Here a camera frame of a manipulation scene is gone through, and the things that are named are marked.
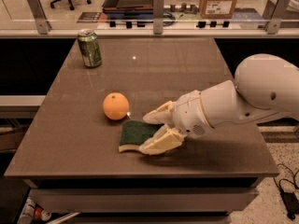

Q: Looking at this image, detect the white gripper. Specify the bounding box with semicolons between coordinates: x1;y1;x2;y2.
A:
138;91;213;155

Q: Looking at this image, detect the green and yellow sponge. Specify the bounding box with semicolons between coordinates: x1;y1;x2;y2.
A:
119;120;162;152

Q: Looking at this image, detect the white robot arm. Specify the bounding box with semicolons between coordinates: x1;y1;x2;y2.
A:
139;54;299;155

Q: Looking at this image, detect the green soda can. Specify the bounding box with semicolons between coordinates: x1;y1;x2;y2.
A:
78;29;102;68

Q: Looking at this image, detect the orange fruit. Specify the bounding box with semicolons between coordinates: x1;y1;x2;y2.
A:
103;92;129;120

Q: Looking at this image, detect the grey table drawer unit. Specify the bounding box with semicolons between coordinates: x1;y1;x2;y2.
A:
29;187;258;217

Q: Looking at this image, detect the cardboard box with label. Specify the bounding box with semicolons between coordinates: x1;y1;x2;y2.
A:
200;0;237;19

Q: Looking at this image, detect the black power adapter with cable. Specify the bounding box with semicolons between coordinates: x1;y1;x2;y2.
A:
273;163;299;221

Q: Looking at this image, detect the left metal railing post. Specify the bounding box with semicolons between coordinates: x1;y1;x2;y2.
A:
27;0;51;35

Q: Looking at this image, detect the right metal railing post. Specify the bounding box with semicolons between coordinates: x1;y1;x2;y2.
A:
263;0;291;35

